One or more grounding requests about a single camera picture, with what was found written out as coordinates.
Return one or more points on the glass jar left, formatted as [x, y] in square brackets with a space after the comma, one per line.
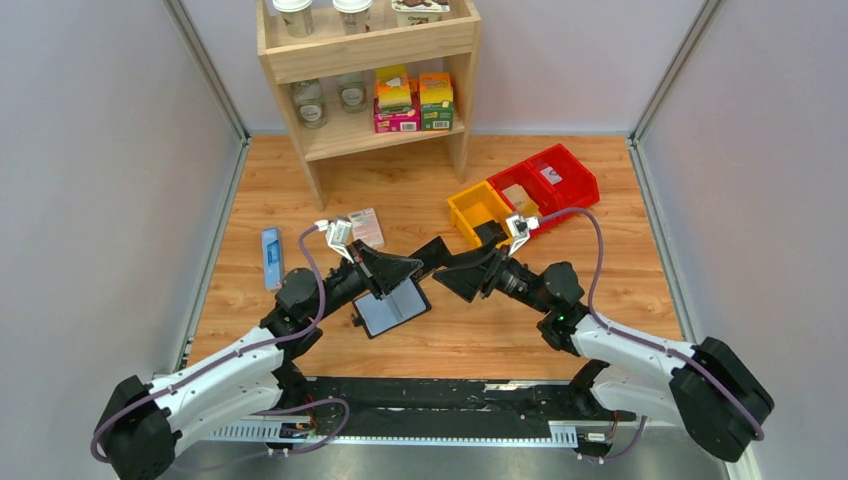
[309, 102]

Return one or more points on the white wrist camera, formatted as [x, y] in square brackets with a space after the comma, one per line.
[337, 232]
[520, 228]

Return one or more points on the white card in bin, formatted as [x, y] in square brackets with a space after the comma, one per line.
[551, 175]

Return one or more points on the white lidded cup left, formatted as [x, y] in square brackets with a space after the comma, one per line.
[296, 16]

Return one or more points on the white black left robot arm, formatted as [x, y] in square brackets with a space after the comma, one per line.
[286, 332]

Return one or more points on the glass jar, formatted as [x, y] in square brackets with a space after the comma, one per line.
[309, 102]
[352, 91]

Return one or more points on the yellow plastic bin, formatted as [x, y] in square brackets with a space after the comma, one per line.
[476, 206]

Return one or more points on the blue toothpaste box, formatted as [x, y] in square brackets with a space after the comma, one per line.
[272, 259]

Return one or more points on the red plastic bin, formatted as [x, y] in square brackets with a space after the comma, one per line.
[579, 187]
[523, 173]

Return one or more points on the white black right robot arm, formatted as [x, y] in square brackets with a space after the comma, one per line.
[572, 326]

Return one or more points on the red plastic bin far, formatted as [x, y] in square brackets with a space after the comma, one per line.
[579, 187]

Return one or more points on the aluminium frame rail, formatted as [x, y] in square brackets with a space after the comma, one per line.
[142, 432]

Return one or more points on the wooden two-tier shelf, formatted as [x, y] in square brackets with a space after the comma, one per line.
[329, 52]

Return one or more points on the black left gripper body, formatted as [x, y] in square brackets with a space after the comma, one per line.
[365, 269]

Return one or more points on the green orange snack box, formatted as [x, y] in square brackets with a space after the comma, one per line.
[436, 99]

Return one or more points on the white lidded cup middle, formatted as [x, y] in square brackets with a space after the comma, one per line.
[354, 15]

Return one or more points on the dark credit card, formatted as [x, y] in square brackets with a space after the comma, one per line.
[491, 232]
[433, 256]

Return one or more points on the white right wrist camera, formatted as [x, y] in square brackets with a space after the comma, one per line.
[520, 228]

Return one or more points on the white lidded cup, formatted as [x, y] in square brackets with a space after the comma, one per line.
[354, 15]
[296, 16]

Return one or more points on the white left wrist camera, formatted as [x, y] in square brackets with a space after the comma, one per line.
[337, 232]

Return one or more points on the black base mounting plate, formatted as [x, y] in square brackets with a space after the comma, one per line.
[442, 408]

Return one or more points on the tan card in bin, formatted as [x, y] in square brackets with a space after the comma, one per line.
[521, 200]

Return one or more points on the pink orange snack box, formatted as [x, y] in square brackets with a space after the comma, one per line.
[396, 106]

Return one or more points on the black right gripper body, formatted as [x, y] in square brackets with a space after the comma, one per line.
[491, 273]

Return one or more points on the pink white card box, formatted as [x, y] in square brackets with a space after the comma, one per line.
[366, 227]

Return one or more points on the chocolate pudding tub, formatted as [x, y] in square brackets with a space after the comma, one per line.
[417, 12]

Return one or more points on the black leather card holder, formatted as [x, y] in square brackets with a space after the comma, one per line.
[378, 316]

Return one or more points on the glass jar right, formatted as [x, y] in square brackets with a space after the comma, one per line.
[352, 91]

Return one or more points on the red plastic bin middle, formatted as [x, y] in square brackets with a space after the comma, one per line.
[523, 173]

